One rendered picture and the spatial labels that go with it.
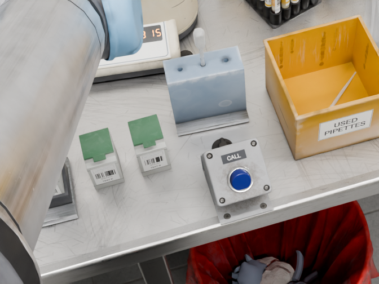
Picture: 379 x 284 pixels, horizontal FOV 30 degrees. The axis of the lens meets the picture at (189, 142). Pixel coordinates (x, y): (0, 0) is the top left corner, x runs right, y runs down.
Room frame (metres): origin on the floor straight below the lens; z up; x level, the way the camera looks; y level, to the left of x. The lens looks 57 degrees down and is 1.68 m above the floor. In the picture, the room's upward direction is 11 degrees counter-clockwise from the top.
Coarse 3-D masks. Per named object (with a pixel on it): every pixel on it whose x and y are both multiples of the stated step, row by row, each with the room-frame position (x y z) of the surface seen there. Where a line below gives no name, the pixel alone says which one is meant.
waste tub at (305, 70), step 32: (320, 32) 0.60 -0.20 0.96; (352, 32) 0.61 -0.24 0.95; (288, 64) 0.60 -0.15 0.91; (320, 64) 0.60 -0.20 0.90; (352, 64) 0.60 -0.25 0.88; (288, 96) 0.50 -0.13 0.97; (320, 96) 0.56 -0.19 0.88; (352, 96) 0.55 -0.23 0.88; (288, 128) 0.50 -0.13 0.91; (320, 128) 0.47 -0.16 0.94; (352, 128) 0.48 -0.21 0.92
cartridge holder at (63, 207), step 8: (64, 168) 0.50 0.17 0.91; (64, 176) 0.49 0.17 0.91; (64, 184) 0.48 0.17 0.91; (72, 184) 0.49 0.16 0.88; (72, 192) 0.48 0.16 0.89; (56, 200) 0.46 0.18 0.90; (64, 200) 0.46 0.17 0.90; (72, 200) 0.46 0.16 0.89; (56, 208) 0.46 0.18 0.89; (64, 208) 0.45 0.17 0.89; (72, 208) 0.45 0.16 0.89; (48, 216) 0.45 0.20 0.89; (56, 216) 0.45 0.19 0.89; (64, 216) 0.44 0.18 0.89; (72, 216) 0.44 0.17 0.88; (48, 224) 0.44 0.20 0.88
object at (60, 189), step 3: (60, 174) 0.49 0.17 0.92; (60, 177) 0.48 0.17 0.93; (60, 180) 0.47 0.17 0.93; (60, 183) 0.47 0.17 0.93; (63, 183) 0.48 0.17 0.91; (57, 186) 0.46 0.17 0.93; (60, 186) 0.47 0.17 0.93; (63, 186) 0.47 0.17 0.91; (57, 189) 0.46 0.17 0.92; (60, 189) 0.47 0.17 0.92; (63, 189) 0.47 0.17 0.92; (54, 192) 0.46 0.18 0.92; (57, 192) 0.46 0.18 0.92; (60, 192) 0.46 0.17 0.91; (63, 192) 0.47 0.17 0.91; (54, 195) 0.46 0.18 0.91
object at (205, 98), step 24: (168, 72) 0.58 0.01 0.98; (192, 72) 0.57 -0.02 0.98; (216, 72) 0.56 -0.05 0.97; (240, 72) 0.56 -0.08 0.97; (192, 96) 0.56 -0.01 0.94; (216, 96) 0.56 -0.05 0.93; (240, 96) 0.56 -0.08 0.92; (192, 120) 0.56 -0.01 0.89; (216, 120) 0.55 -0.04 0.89; (240, 120) 0.54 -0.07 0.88
